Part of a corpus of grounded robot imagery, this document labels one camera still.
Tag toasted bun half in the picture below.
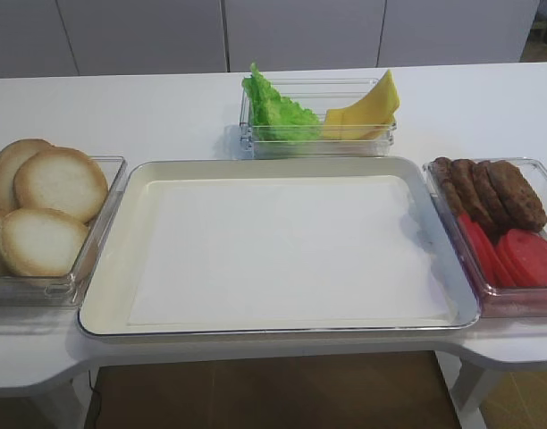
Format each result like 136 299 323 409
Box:
13 147 108 223

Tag green lettuce leaf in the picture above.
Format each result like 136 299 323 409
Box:
242 63 321 142

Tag clear plastic lettuce cheese container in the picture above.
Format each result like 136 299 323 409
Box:
240 78 396 159

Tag flat yellow cheese slice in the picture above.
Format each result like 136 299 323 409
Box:
320 109 396 140

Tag upright yellow cheese slice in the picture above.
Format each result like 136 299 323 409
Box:
324 69 400 126

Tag white metal baking tray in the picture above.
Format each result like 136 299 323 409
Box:
79 156 480 337

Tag white parchment paper sheet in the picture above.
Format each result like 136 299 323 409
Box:
129 175 456 330

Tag rear brown meat patty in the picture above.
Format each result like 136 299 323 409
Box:
433 157 465 217

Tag brown meat patty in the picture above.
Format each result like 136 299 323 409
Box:
487 160 547 232
433 157 465 217
472 161 512 231
450 159 499 238

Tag rear red tomato slices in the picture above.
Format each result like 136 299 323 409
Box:
458 213 516 289

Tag clear plastic patty tomato container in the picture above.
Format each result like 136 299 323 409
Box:
424 158 547 317

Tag front bun half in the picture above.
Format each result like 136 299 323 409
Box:
0 208 88 277

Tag front brown meat patty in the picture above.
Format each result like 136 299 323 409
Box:
487 160 547 232

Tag front red tomato slice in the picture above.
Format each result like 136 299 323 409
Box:
496 229 547 288

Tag back bun half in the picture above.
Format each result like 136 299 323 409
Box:
0 139 54 211

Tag clear plastic bun container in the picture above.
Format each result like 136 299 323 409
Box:
0 156 127 307

